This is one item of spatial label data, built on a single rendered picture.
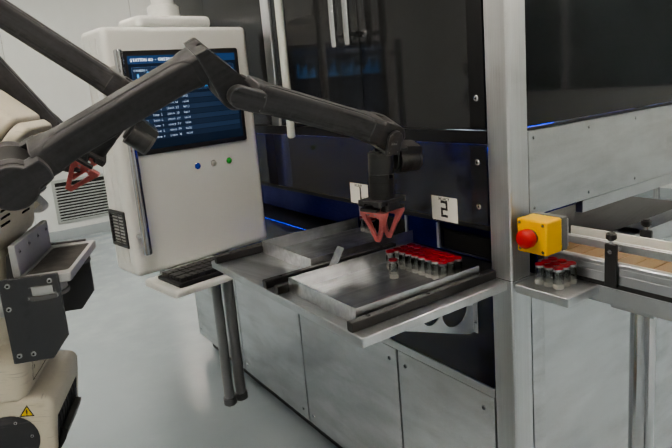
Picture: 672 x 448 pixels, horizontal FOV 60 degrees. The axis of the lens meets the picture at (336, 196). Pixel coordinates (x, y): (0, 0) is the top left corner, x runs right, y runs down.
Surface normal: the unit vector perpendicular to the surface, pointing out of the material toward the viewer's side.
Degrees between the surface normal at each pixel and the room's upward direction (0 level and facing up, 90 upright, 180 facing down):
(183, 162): 90
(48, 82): 90
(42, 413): 90
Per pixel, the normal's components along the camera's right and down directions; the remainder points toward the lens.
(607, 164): 0.57, 0.11
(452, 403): -0.82, 0.18
